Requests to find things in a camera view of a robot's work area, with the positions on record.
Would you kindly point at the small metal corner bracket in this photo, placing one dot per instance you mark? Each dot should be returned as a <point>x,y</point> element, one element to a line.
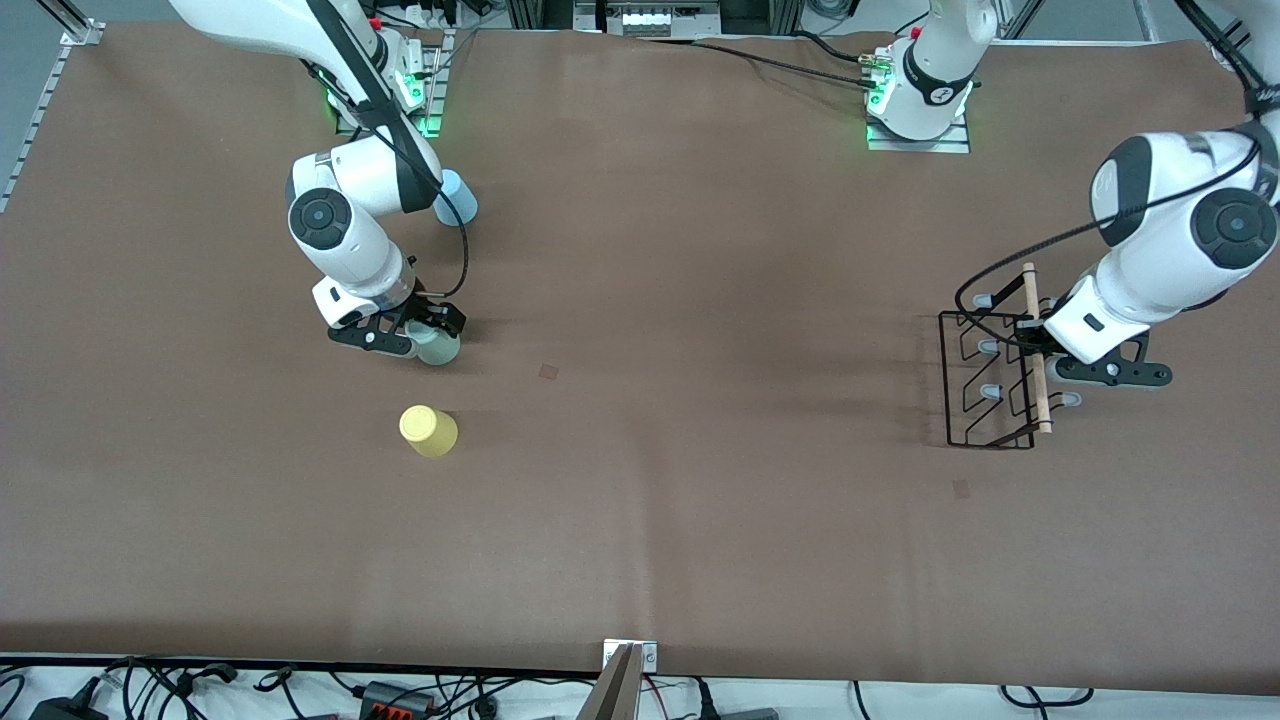
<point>648,655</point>

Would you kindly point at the aluminium profile bar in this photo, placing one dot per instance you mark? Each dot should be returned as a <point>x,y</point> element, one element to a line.
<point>615,695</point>

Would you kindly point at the black orange connector block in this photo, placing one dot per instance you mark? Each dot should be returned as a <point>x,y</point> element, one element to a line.
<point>395,698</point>

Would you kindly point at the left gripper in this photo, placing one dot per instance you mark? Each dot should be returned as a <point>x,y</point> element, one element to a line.
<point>1031,333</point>

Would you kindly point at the black plug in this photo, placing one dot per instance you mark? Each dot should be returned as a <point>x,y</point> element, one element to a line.
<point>705,700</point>

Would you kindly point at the pale green cup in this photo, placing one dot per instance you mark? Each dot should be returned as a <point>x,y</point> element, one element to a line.
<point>440,350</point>

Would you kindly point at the grey flat box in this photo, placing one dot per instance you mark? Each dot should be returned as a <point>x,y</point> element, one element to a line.
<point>745,714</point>

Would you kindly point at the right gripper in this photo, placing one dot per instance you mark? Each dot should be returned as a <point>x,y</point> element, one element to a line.
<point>432,313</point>

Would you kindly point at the white power strip unit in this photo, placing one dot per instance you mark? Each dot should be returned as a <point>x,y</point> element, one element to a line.
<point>645,18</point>

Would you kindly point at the yellow cup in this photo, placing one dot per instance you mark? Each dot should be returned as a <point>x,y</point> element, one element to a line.
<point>428,431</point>

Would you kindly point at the brown table cover mat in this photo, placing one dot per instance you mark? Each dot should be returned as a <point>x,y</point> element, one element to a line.
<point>750,520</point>

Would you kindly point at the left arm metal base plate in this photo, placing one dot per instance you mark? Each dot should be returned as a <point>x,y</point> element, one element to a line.
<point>950,143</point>

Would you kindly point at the perforated aluminium side rail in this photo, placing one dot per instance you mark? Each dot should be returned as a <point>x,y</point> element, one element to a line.
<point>40,115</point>

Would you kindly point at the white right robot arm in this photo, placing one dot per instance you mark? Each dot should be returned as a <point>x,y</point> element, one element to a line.
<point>370,180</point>

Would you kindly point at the aluminium frame extrusion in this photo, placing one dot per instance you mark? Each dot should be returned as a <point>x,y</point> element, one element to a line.
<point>65,12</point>

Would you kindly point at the black power adapter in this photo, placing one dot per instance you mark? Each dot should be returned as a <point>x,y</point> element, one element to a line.
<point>65,710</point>

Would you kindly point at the metal table corner bracket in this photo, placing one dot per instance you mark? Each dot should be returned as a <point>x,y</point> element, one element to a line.
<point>1228,52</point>
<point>82,33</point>

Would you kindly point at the light blue cup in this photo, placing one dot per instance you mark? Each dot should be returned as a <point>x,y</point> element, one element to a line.
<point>466,203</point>

